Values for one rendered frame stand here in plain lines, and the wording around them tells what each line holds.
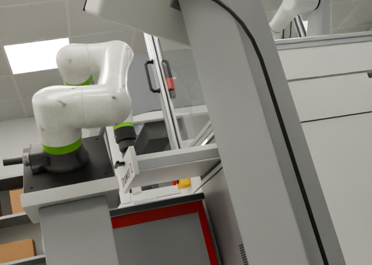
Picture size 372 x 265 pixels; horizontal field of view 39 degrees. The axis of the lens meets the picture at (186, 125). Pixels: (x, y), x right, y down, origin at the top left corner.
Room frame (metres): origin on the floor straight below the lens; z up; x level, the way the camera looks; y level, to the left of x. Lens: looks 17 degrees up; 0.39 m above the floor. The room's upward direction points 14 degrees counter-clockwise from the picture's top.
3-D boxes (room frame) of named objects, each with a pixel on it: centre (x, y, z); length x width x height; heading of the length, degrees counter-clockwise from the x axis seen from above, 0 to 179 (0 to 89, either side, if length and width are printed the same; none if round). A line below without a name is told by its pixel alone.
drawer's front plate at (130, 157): (1.93, 0.26, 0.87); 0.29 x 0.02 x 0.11; 19
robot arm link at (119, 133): (2.19, 0.27, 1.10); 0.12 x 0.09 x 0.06; 124
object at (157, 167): (2.00, 0.06, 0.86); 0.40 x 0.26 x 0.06; 109
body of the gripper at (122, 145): (2.19, 0.27, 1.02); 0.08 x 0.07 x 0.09; 34
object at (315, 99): (2.16, -0.52, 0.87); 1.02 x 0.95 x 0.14; 19
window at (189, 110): (2.01, -0.09, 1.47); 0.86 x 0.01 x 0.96; 19
